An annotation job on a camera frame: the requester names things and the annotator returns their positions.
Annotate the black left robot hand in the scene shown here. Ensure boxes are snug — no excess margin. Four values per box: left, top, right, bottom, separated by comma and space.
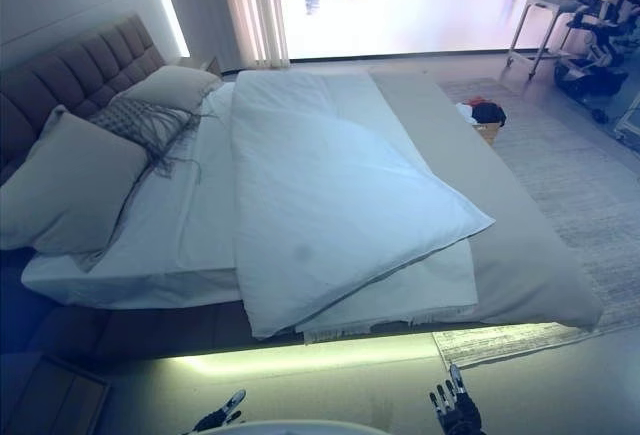
192, 388, 248, 435

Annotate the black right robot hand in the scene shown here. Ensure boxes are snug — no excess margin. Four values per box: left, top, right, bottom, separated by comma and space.
428, 363, 484, 435

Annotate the white duvet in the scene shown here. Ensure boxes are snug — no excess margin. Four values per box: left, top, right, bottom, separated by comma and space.
230, 70, 496, 340

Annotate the white bed sheet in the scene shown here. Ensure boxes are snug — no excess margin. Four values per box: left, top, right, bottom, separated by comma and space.
20, 79, 242, 311

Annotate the beige bed runner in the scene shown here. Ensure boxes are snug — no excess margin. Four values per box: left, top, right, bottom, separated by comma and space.
369, 69, 604, 334

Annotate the dark wooden nightstand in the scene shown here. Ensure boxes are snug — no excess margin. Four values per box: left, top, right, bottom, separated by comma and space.
0, 352, 114, 435

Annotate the pale patterned area rug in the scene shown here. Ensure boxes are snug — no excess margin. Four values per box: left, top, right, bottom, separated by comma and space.
432, 77, 640, 370

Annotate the large beige pillow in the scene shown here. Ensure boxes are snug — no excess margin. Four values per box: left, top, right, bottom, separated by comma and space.
117, 64, 222, 114
0, 104, 150, 257

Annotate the brown cardboard box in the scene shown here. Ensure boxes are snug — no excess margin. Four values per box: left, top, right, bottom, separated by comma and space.
472, 122, 501, 147

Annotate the black red white clothes pile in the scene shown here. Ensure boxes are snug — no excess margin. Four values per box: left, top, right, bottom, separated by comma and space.
455, 97, 508, 129

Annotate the grey fringed knit cushion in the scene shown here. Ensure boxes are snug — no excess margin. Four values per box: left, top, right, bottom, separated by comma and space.
87, 97, 221, 192

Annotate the light wooden nightstand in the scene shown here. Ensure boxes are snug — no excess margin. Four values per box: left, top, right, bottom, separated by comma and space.
177, 56, 221, 76

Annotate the black wheeled robot equipment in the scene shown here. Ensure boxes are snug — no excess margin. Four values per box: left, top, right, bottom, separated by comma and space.
552, 0, 640, 124

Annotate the brown tufted headboard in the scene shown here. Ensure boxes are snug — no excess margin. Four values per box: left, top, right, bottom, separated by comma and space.
0, 13, 166, 186

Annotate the sheer white curtain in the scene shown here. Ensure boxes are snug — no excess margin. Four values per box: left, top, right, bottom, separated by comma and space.
219, 0, 292, 69

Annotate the brown bed frame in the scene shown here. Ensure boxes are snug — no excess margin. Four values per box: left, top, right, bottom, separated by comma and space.
0, 249, 307, 362

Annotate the metal frame table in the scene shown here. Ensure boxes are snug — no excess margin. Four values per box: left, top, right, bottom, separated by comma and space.
505, 0, 587, 79

